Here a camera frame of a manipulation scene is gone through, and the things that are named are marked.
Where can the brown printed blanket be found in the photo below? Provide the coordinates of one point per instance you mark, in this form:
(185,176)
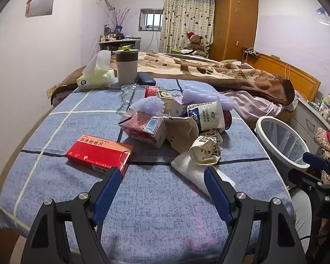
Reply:
(195,68)

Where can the cream patterned paper wrapper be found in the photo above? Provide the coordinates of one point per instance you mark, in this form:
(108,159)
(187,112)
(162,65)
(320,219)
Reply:
(206,148)

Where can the pink milk carton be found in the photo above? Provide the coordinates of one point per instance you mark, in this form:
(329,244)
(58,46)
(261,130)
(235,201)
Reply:
(178,107)

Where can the blue checked tablecloth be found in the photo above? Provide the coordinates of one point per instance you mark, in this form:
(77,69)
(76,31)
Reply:
(79,110)

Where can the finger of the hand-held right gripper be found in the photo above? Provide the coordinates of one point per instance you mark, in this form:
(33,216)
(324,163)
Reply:
(305,178)
(315,159)

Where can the floral cloth pile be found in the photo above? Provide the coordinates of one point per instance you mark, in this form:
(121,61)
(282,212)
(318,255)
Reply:
(326,145)

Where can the white round waste bin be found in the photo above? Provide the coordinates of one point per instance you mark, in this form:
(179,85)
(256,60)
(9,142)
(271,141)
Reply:
(280,145)

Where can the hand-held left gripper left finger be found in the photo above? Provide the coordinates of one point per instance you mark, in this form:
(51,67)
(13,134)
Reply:
(107,191)

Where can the barred window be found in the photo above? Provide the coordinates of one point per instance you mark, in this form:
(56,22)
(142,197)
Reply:
(151,19)

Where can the heart print curtain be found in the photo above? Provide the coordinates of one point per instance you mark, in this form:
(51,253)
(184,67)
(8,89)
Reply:
(181,13)

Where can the white paper napkin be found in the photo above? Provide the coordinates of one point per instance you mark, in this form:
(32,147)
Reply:
(192,172)

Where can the silver wall sheet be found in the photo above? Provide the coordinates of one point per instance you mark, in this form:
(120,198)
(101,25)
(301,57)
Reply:
(42,1)

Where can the tissue box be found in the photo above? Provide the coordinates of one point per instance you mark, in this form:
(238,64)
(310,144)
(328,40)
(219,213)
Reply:
(96,79)

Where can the brown teddy bear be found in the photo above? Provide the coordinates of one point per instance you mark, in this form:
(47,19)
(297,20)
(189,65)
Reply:
(195,42)

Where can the dark blue glasses case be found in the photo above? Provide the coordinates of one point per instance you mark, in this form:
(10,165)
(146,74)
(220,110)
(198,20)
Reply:
(146,78)

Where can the clear plastic bottle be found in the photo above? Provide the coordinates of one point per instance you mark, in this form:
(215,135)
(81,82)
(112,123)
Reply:
(129,93)

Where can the small beige box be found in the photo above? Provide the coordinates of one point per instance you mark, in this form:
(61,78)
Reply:
(165,99)

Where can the wall socket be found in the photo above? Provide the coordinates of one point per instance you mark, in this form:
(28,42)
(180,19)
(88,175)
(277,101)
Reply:
(51,90)

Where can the grey nightstand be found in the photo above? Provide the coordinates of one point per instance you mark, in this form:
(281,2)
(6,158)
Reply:
(302,115)

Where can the wooden bed headboard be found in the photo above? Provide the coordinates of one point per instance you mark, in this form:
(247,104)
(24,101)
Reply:
(297,79)

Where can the red and white carton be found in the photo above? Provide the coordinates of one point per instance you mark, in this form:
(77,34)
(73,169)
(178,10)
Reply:
(143,126)

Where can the cluster of toiletry bottles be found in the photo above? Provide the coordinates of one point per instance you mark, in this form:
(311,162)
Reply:
(326,107)

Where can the cartoon wall sticker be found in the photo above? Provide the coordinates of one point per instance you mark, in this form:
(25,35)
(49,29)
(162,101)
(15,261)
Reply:
(321,12)

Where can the red medicine box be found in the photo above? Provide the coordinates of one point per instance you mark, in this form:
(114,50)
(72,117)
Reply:
(96,151)

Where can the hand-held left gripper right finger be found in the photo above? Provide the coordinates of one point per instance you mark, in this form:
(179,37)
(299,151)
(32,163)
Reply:
(217,195)

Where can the pink quilt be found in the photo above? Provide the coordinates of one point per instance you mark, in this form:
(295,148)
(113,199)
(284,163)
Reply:
(253,101)

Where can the power strip with chargers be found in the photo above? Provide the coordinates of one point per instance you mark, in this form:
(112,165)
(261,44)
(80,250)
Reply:
(251,52)

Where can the cluttered grey desk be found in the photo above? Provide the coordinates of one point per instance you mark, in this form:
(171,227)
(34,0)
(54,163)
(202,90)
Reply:
(118,41)

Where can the wooden wardrobe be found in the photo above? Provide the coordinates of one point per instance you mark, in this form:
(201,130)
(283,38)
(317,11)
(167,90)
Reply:
(233,27)

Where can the grey cup with brown lid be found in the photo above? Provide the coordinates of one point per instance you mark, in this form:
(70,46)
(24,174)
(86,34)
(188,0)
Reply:
(126,68)

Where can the purple flower branches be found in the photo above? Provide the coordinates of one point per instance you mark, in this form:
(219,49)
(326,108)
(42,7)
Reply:
(118,19)

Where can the red drink can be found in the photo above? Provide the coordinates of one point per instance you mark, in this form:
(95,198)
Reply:
(227,119)

